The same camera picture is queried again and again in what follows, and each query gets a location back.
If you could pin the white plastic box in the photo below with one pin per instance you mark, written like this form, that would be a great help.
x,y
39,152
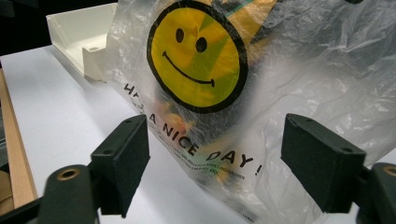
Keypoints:
x,y
74,34

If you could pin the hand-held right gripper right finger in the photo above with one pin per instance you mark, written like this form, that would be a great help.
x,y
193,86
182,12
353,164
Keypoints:
x,y
323,165

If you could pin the clear smiley face plastic bag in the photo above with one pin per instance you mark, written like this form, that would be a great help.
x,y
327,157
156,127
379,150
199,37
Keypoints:
x,y
295,87

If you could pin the white table sheet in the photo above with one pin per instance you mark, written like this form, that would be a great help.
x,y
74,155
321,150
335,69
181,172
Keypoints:
x,y
62,118

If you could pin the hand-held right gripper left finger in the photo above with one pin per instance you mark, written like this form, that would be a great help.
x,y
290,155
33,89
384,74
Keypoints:
x,y
123,161

